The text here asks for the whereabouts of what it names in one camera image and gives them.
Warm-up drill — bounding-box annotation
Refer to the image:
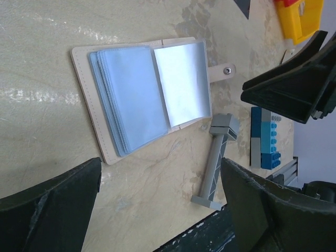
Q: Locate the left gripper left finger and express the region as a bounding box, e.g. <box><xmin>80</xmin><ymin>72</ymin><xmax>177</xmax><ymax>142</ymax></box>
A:
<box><xmin>1</xmin><ymin>157</ymin><xmax>101</xmax><ymax>251</ymax></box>

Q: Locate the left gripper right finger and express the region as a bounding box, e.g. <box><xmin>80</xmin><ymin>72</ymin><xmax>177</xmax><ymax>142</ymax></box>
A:
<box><xmin>220</xmin><ymin>157</ymin><xmax>335</xmax><ymax>251</ymax></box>

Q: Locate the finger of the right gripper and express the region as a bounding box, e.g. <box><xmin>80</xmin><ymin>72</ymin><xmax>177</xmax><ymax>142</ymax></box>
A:
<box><xmin>240</xmin><ymin>30</ymin><xmax>335</xmax><ymax>124</ymax></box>

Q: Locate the beige card holder wallet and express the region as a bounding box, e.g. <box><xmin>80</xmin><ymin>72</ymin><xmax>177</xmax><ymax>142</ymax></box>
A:
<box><xmin>70</xmin><ymin>37</ymin><xmax>236</xmax><ymax>165</ymax></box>

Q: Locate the blue toy brick block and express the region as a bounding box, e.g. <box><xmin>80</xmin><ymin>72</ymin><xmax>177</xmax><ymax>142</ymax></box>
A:
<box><xmin>250</xmin><ymin>107</ymin><xmax>281</xmax><ymax>170</ymax></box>

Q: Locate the yellow storage bin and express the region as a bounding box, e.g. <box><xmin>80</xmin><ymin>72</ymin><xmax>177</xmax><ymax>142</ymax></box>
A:
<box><xmin>274</xmin><ymin>0</ymin><xmax>324</xmax><ymax>45</ymax></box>

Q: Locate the red storage bin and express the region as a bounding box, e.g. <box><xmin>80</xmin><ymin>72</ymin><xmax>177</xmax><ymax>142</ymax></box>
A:
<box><xmin>275</xmin><ymin>0</ymin><xmax>299</xmax><ymax>7</ymax></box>

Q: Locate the grey truss beam piece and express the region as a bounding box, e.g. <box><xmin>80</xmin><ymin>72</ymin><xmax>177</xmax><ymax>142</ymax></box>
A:
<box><xmin>191</xmin><ymin>113</ymin><xmax>239</xmax><ymax>211</ymax></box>

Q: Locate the aluminium frame rail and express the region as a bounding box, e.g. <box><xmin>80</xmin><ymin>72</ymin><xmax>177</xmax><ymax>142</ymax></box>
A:
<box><xmin>266</xmin><ymin>156</ymin><xmax>299</xmax><ymax>186</ymax></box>

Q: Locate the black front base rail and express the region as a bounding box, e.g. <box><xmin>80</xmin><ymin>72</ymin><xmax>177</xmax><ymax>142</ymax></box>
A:
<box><xmin>156</xmin><ymin>205</ymin><xmax>239</xmax><ymax>252</ymax></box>

